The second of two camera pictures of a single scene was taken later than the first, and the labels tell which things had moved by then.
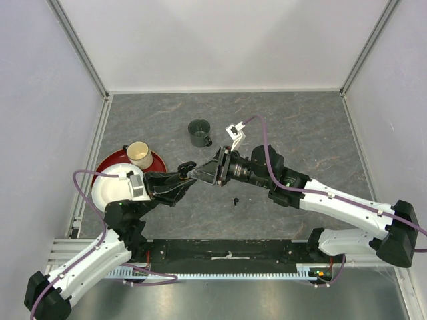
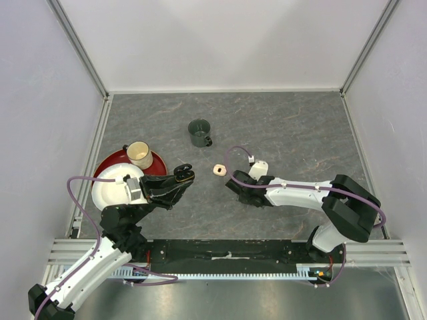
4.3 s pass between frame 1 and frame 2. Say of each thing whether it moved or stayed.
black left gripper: stayed
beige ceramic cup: stayed
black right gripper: moved
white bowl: stayed
